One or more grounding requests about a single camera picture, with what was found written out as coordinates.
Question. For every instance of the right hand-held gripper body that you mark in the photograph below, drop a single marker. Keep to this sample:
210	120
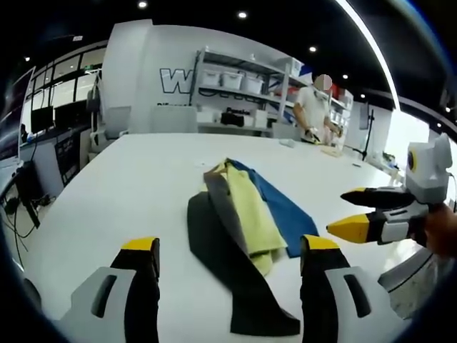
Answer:
426	178

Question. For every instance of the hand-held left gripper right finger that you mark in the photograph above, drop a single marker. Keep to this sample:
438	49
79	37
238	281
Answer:
314	296

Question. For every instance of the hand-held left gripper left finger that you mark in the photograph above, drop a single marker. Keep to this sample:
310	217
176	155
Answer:
139	303

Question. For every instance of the blue garment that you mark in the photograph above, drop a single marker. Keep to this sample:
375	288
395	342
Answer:
285	211

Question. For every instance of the black garment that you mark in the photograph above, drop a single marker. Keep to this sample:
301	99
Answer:
228	261

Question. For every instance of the yellow garment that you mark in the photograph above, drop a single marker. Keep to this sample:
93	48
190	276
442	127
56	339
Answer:
255	221

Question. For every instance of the grey garment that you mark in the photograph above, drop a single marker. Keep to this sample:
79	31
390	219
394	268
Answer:
225	200

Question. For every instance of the person's right hand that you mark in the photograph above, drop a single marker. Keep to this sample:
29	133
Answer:
442	232

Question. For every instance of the black tripod stand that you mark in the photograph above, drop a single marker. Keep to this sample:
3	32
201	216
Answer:
367	135

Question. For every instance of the wooden board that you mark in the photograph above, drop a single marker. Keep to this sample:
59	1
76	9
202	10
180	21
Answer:
332	151

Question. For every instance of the white roll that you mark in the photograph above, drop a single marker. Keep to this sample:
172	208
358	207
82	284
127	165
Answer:
286	143

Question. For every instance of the metal storage shelf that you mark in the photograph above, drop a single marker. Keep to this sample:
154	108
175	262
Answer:
278	103

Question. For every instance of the black bag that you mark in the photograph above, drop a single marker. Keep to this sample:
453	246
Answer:
235	118

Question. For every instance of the white storage bin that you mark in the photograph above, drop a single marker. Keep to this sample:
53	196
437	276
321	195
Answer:
212	78
253	83
232	80

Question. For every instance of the black computer monitor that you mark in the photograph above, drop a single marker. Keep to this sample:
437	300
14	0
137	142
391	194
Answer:
42	119
71	116

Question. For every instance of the white framed display board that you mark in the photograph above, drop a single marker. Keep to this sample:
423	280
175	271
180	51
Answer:
16	118

